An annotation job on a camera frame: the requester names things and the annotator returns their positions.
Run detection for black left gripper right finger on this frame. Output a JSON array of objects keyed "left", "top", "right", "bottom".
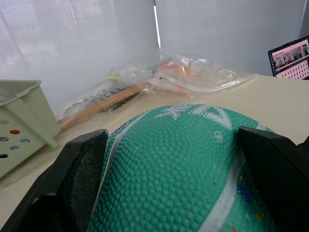
[{"left": 238, "top": 126, "right": 309, "bottom": 232}]

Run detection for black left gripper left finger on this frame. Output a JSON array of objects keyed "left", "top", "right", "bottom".
[{"left": 0, "top": 129, "right": 109, "bottom": 232}]

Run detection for green pebbled rubber ball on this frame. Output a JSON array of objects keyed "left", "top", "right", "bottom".
[{"left": 87, "top": 103, "right": 281, "bottom": 232}]

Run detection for pale green perforated plastic basket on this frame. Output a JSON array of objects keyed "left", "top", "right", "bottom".
[{"left": 0, "top": 80, "right": 61, "bottom": 179}]

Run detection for clear plastic bag with brush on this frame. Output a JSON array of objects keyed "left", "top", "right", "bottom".
[{"left": 53, "top": 63, "right": 160, "bottom": 129}]

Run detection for black laptop screen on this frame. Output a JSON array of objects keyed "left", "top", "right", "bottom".
[{"left": 267, "top": 35, "right": 309, "bottom": 81}]

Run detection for clear zip bag with items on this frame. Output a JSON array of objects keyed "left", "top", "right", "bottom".
[{"left": 144, "top": 53, "right": 258, "bottom": 99}]

